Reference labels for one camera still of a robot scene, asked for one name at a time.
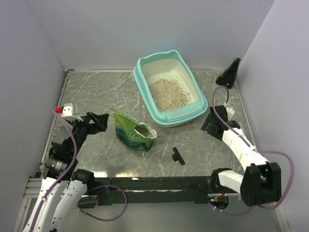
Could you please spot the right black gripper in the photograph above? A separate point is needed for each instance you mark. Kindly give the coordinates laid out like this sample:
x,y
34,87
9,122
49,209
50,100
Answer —
x,y
208,129

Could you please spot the cat litter in box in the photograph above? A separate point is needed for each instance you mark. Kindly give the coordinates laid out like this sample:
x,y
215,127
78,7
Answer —
x,y
169,94

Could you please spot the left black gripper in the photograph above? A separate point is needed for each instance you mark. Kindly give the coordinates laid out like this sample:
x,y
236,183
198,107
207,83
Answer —
x,y
102,118

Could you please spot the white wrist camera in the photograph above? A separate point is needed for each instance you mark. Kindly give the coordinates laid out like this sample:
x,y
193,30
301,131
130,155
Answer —
x,y
68,112
230,111

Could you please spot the green cat litter bag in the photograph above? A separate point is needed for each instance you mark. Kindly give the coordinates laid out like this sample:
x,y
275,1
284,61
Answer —
x,y
135,135

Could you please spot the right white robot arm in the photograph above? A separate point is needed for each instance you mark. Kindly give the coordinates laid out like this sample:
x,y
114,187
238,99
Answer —
x,y
261,181

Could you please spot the black wedge stand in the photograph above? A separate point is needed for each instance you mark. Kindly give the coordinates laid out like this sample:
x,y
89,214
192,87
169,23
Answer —
x,y
228,77

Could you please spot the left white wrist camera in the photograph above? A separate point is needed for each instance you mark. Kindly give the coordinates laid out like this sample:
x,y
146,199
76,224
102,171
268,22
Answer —
x,y
68,112

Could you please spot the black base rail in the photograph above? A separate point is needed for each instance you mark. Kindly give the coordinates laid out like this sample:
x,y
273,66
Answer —
x,y
117,190

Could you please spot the teal litter box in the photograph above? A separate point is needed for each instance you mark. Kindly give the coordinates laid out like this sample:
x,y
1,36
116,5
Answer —
x,y
169,64

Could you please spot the black bag clip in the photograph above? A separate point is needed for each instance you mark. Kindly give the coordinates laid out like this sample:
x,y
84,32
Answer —
x,y
176,156

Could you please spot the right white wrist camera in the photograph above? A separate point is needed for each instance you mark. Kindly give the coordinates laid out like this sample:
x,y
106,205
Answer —
x,y
230,111

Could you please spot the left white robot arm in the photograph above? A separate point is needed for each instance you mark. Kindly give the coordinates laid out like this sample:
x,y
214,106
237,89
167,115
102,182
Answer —
x,y
62,184

